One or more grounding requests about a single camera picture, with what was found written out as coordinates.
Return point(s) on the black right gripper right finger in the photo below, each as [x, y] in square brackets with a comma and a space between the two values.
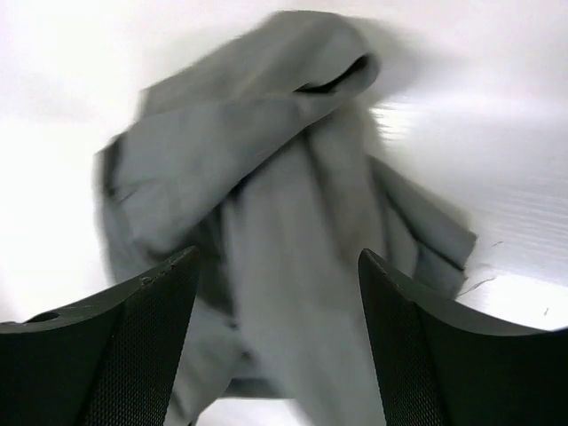
[439, 362]

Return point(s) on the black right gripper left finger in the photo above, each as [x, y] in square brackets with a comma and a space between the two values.
[109, 359]

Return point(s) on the grey pleated skirt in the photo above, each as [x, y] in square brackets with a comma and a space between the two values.
[257, 156]

